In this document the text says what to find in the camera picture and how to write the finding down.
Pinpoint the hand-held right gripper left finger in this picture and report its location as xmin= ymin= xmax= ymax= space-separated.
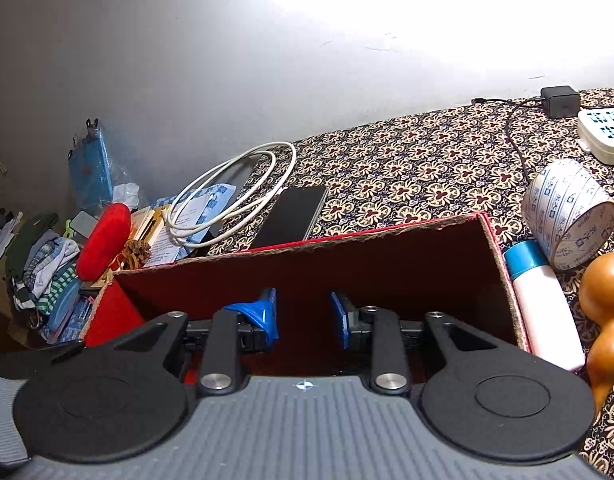
xmin=112 ymin=287 xmax=280 ymax=395

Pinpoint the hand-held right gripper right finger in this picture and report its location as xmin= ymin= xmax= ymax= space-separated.
xmin=330 ymin=290 xmax=500 ymax=395

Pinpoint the red cardboard box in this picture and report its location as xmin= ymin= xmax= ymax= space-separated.
xmin=82 ymin=212 xmax=532 ymax=386

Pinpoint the black smartphone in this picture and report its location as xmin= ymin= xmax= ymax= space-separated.
xmin=249 ymin=185 xmax=330 ymax=250

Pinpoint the blue and white leaflet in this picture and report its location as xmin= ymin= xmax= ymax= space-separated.
xmin=152 ymin=184 xmax=238 ymax=267

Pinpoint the small pine cone decoration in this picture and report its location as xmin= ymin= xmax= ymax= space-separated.
xmin=127 ymin=240 xmax=152 ymax=264

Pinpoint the gold gift box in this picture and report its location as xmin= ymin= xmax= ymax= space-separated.
xmin=104 ymin=205 xmax=178 ymax=282

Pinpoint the pile of folded clothes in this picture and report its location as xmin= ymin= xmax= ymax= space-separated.
xmin=4 ymin=212 xmax=81 ymax=332

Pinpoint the patterned tablecloth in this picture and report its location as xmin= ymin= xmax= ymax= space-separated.
xmin=207 ymin=89 xmax=614 ymax=479

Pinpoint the white bottle with blue cap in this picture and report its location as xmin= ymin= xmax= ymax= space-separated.
xmin=503 ymin=240 xmax=586 ymax=372

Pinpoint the blue plastic packet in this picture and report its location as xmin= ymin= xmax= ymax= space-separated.
xmin=68 ymin=117 xmax=114 ymax=217

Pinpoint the wooden gourd-shaped massager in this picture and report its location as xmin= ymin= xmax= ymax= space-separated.
xmin=579 ymin=252 xmax=614 ymax=413

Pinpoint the black charger adapter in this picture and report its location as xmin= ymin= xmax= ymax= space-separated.
xmin=540 ymin=86 xmax=580 ymax=120

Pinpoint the white power strip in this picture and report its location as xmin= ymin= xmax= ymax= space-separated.
xmin=577 ymin=106 xmax=614 ymax=166

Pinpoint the coiled white cable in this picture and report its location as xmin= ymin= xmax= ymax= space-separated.
xmin=164 ymin=141 xmax=298 ymax=247

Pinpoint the thin black cable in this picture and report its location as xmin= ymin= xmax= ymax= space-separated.
xmin=471 ymin=97 xmax=544 ymax=187

